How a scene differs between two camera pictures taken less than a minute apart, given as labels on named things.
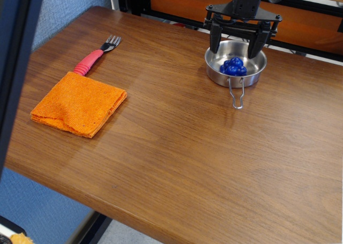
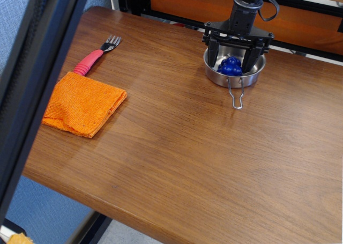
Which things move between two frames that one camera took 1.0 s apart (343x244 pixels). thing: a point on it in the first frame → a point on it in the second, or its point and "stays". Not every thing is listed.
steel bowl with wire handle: x=254 y=66 stays
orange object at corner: x=21 y=238 stays
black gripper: x=244 y=14 → x=240 y=29
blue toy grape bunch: x=234 y=67 stays
